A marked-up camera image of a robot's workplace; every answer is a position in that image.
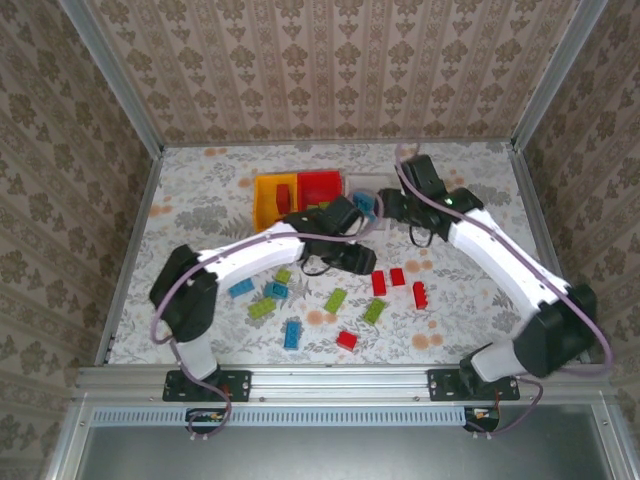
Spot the white plastic container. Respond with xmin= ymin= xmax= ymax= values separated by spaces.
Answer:
xmin=344 ymin=172 xmax=393 ymax=232

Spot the red plastic container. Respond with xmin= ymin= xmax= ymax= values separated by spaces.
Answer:
xmin=296 ymin=170 xmax=348 ymax=221

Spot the yellow plastic container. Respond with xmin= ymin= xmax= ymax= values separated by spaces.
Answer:
xmin=252 ymin=173 xmax=301 ymax=235

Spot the floral patterned table cover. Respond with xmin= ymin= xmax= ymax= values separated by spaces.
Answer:
xmin=107 ymin=142 xmax=592 ymax=366

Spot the grey metal sheet panel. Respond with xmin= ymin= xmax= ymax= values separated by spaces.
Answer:
xmin=74 ymin=424 xmax=617 ymax=480

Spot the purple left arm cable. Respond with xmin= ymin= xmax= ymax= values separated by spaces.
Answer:
xmin=151 ymin=192 xmax=386 ymax=444

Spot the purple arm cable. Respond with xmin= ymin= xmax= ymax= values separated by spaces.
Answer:
xmin=151 ymin=192 xmax=386 ymax=444
xmin=393 ymin=142 xmax=615 ymax=437

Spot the black right camera cable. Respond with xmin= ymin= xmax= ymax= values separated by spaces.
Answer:
xmin=407 ymin=224 xmax=438 ymax=248

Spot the black camera cable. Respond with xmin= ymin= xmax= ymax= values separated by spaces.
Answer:
xmin=298 ymin=257 xmax=333 ymax=278
xmin=407 ymin=224 xmax=438 ymax=248

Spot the black left camera cable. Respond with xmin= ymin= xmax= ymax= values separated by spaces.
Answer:
xmin=298 ymin=257 xmax=333 ymax=278

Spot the aluminium front frame rail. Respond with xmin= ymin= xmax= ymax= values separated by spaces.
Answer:
xmin=74 ymin=363 xmax=617 ymax=402

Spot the aluminium corner post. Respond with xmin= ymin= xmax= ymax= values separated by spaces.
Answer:
xmin=58 ymin=0 xmax=166 ymax=154
xmin=510 ymin=0 xmax=611 ymax=151

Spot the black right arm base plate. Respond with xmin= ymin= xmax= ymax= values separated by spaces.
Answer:
xmin=427 ymin=368 xmax=521 ymax=402

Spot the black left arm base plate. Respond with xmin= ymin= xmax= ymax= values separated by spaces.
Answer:
xmin=162 ymin=368 xmax=253 ymax=403

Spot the white slotted cable duct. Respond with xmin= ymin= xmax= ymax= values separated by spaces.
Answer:
xmin=91 ymin=405 xmax=474 ymax=428

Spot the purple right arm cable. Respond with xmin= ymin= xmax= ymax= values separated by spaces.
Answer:
xmin=393 ymin=142 xmax=615 ymax=437

